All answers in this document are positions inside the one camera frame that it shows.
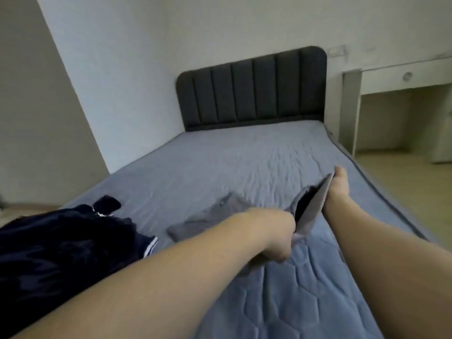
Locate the person's right forearm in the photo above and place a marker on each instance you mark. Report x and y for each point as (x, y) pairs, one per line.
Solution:
(392, 264)

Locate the round desk drawer knob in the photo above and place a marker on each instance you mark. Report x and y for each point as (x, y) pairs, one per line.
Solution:
(408, 76)

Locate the white wall switch plate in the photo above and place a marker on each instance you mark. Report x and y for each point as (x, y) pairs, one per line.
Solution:
(336, 50)

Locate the person's right fingers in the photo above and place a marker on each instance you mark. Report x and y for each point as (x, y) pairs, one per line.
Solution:
(339, 171)

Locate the dark grey padded headboard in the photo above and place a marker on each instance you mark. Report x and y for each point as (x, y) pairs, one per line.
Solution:
(252, 89)

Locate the person's left fingers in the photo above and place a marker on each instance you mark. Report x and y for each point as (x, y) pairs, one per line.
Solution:
(286, 243)

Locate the person's left hand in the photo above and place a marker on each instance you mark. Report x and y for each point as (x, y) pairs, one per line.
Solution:
(273, 232)

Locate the dark navy clothing pile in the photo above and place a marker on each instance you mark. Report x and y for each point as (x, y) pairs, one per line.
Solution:
(60, 250)

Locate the person's left forearm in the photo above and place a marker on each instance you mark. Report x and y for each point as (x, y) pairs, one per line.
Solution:
(148, 282)

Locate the person's right hand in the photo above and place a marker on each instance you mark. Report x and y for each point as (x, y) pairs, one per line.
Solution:
(339, 185)

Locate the grey garment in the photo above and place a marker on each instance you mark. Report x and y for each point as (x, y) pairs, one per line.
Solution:
(233, 217)

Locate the blue quilted bed mattress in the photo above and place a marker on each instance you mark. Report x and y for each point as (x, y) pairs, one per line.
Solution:
(247, 180)

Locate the white built-in desk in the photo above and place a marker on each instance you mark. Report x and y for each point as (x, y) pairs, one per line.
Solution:
(399, 105)

